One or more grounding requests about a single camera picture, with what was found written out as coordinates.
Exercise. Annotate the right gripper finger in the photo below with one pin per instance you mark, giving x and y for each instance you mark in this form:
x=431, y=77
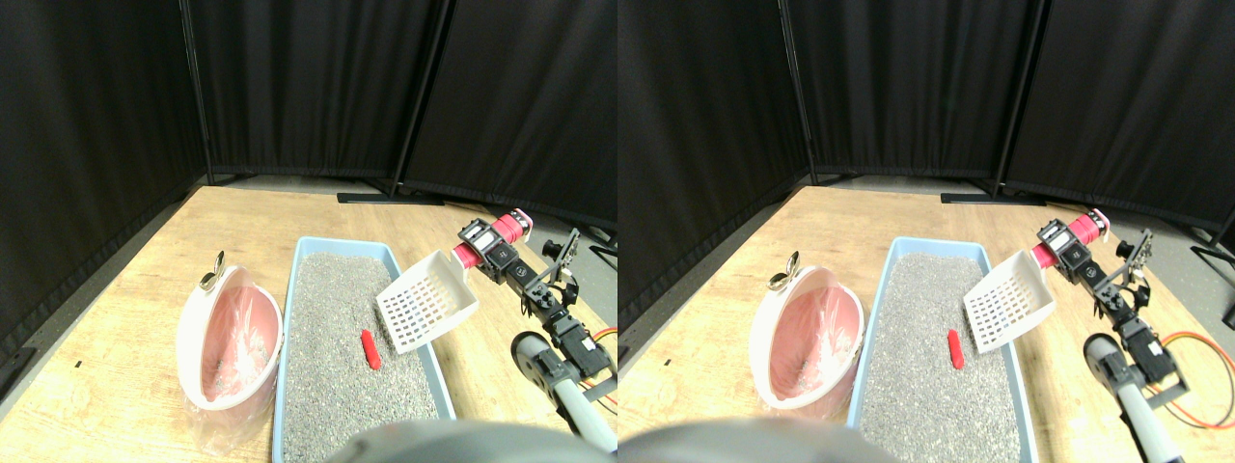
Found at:
x=1056, y=237
x=477, y=237

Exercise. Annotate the red lump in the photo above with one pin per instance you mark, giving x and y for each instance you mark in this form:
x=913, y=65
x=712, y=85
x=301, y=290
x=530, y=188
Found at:
x=370, y=349
x=956, y=349

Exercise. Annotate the black curtain stand pole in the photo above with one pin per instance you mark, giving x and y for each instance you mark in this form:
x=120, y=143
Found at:
x=1021, y=96
x=198, y=96
x=796, y=96
x=425, y=96

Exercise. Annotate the blue litter tray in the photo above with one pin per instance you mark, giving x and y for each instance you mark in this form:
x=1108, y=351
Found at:
x=907, y=386
x=338, y=386

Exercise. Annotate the white bin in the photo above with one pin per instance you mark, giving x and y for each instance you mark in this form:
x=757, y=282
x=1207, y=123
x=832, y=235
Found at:
x=193, y=357
x=767, y=357

